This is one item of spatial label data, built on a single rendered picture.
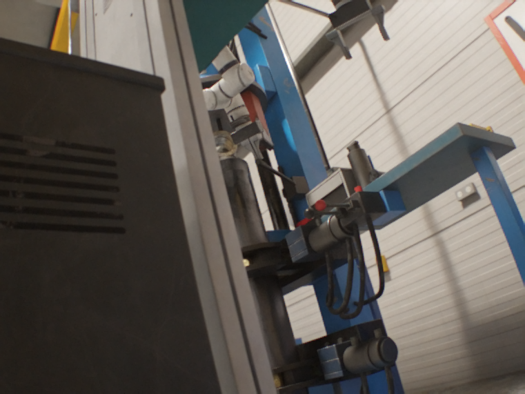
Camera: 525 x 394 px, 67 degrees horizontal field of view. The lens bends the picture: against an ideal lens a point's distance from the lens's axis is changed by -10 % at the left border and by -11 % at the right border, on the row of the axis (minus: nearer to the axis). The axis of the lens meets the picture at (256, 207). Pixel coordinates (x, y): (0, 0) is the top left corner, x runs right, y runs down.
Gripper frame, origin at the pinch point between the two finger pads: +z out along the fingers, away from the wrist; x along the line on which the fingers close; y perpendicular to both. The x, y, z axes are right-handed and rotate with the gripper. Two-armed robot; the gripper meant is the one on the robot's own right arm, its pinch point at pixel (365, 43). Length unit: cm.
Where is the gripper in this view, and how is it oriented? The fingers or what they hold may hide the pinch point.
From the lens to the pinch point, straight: 140.4
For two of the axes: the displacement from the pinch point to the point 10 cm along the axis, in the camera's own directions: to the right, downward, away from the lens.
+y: -5.1, 2.5, -8.2
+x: 7.7, -3.0, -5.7
